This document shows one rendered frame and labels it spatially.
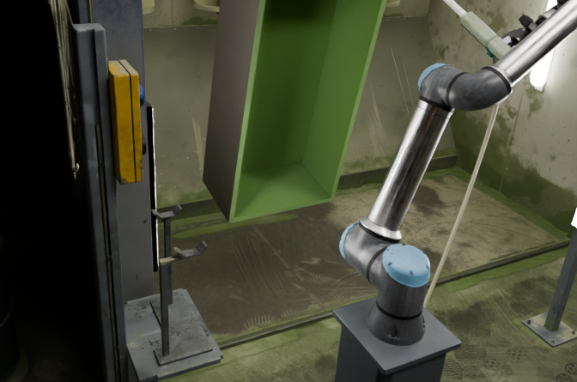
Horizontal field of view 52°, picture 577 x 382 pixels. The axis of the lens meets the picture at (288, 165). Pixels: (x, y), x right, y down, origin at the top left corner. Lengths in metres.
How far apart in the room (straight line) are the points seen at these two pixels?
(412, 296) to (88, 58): 1.17
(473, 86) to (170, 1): 2.42
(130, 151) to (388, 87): 3.27
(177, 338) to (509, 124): 3.12
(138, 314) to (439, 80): 1.14
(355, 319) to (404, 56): 2.91
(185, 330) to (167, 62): 2.36
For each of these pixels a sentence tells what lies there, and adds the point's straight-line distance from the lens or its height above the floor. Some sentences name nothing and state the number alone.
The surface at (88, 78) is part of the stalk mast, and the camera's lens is 1.32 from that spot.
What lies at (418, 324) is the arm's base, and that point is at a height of 0.70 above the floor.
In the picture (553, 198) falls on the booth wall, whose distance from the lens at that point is 4.17.
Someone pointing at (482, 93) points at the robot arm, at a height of 1.42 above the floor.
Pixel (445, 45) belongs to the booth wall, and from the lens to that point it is 4.72.
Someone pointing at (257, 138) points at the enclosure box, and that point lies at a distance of 3.08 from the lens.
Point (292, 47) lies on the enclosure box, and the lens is 2.89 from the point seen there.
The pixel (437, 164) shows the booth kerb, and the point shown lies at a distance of 4.60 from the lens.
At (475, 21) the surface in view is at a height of 1.55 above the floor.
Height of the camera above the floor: 1.92
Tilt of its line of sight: 25 degrees down
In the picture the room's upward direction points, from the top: 4 degrees clockwise
